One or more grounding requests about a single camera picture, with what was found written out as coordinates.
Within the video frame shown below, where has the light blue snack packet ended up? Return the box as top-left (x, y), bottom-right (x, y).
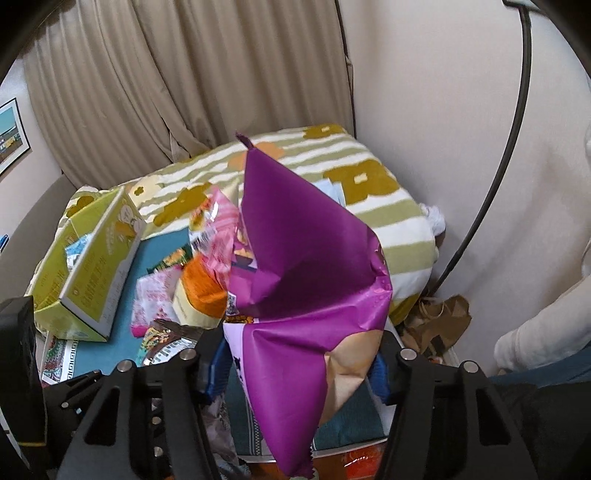
top-left (65, 233), bottom-right (94, 274)

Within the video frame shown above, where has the floral striped blanket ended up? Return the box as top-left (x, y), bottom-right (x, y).
top-left (25, 122), bottom-right (440, 324)

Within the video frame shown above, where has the black curved cable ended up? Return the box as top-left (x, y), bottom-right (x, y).
top-left (433, 0), bottom-right (533, 297)

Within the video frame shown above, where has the beige curtain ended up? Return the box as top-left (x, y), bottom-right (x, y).
top-left (23, 0), bottom-right (356, 191)

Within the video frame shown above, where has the brown paper bag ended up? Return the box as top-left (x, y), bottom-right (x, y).
top-left (401, 295), bottom-right (472, 359)

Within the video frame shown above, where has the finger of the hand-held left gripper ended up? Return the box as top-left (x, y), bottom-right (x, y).
top-left (44, 370), bottom-right (103, 433)

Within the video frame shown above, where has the dark green snack packet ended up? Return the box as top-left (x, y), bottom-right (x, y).
top-left (147, 247), bottom-right (191, 274)

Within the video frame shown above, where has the red orange snack packet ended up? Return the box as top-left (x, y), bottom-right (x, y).
top-left (314, 438), bottom-right (389, 480)

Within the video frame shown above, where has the orange cream snack packet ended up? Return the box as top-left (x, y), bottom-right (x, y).
top-left (173, 253), bottom-right (232, 330)

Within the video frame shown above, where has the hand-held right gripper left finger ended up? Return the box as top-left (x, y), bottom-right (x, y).
top-left (55, 329), bottom-right (230, 480)

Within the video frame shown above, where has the framed wall picture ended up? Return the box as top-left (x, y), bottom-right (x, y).
top-left (0, 97), bottom-right (33, 176)

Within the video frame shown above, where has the purple snack bag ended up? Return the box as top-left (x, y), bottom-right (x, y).
top-left (224, 131), bottom-right (394, 478)

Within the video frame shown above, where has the white clothing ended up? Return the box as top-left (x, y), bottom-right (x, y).
top-left (493, 272), bottom-right (591, 373)

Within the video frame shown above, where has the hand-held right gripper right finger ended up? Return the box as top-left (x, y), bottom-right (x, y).
top-left (369, 331), bottom-right (539, 480)

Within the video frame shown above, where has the teal patterned cloth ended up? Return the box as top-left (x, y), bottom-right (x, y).
top-left (39, 226), bottom-right (389, 468)

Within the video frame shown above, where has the green cardboard box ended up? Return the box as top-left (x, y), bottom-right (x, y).
top-left (34, 187), bottom-right (147, 343)

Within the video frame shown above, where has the white pink patterned snack packet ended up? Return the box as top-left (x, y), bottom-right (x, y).
top-left (131, 267), bottom-right (184, 339)

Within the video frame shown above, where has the dark clothing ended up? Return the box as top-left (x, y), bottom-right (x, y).
top-left (488, 350), bottom-right (591, 480)

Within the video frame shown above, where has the crumpled white cloth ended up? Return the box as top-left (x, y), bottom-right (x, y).
top-left (418, 203), bottom-right (448, 241)

